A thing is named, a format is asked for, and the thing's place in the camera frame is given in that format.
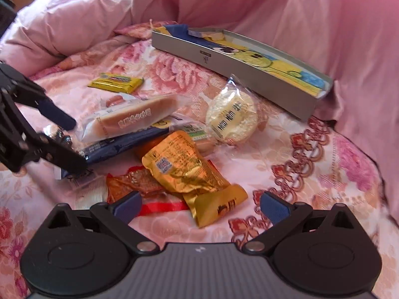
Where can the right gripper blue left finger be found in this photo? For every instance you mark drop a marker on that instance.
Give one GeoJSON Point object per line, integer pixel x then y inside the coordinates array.
{"type": "Point", "coordinates": [116, 217]}

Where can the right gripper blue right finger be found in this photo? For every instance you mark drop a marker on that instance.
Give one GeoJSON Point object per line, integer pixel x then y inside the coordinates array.
{"type": "Point", "coordinates": [286, 218]}

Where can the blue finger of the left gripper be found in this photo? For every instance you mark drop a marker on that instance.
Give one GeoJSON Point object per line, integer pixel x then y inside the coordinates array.
{"type": "Point", "coordinates": [56, 113]}
{"type": "Point", "coordinates": [41, 146]}

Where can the orange brown snack packet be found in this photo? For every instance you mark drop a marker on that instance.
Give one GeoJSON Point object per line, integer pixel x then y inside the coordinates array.
{"type": "Point", "coordinates": [136, 179]}

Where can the dark blue snack packet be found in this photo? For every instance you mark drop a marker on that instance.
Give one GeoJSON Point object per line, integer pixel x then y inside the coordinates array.
{"type": "Point", "coordinates": [111, 147]}

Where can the gold foil snack packet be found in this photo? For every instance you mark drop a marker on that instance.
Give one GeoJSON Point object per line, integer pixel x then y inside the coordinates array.
{"type": "Point", "coordinates": [178, 166]}

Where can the sausage pack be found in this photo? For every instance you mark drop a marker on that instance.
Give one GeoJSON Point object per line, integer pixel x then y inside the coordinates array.
{"type": "Point", "coordinates": [118, 99]}

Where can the yellow snack bar packet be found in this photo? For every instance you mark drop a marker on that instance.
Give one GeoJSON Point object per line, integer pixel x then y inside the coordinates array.
{"type": "Point", "coordinates": [116, 83]}

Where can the toast bread packet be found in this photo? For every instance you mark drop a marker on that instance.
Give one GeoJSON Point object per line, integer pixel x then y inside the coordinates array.
{"type": "Point", "coordinates": [129, 116]}

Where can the green label pastry packet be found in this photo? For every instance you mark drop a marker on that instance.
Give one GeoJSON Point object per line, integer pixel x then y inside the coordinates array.
{"type": "Point", "coordinates": [203, 140]}

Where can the round rice cracker packet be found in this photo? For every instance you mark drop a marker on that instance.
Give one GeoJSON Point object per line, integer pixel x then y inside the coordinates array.
{"type": "Point", "coordinates": [232, 116]}

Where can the red snack packet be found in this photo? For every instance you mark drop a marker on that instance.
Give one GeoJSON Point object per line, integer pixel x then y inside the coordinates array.
{"type": "Point", "coordinates": [160, 207]}

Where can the pink quilt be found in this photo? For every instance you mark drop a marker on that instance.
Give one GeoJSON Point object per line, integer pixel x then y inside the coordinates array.
{"type": "Point", "coordinates": [48, 31]}

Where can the grey cardboard box lid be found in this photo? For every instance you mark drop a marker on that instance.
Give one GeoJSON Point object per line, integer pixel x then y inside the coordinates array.
{"type": "Point", "coordinates": [277, 76]}

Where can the pink curtain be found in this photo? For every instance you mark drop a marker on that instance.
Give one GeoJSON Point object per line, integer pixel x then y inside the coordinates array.
{"type": "Point", "coordinates": [354, 42]}

